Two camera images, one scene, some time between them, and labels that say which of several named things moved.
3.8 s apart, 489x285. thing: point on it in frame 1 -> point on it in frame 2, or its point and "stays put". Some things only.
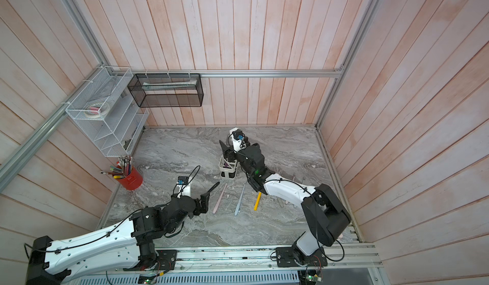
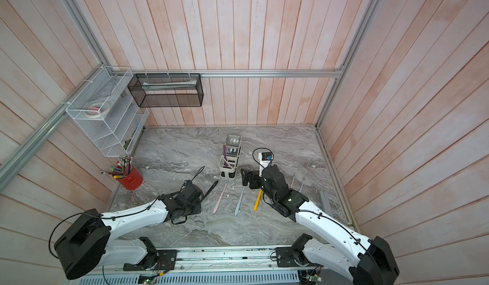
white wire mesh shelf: (107, 111) stays put
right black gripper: (228, 153) -> (256, 178)
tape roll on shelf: (95, 110) stays put
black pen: (212, 187) stays put
